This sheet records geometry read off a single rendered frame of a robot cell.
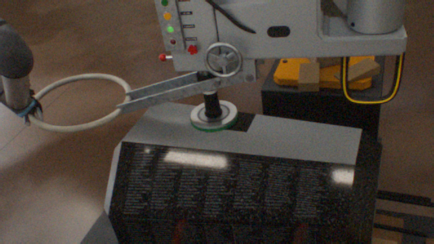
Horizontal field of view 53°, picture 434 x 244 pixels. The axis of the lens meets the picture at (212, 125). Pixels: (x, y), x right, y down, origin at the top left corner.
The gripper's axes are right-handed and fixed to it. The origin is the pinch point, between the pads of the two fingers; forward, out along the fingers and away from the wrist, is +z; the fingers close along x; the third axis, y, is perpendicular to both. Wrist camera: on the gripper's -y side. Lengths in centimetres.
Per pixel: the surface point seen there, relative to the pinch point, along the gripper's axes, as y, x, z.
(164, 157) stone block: 45, 53, 4
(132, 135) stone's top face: 27, 42, 2
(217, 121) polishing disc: 39, 79, -4
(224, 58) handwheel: 51, 81, -41
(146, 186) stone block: 49, 43, 14
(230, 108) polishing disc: 32, 88, -4
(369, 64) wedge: 25, 164, -5
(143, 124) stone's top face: 21, 49, 2
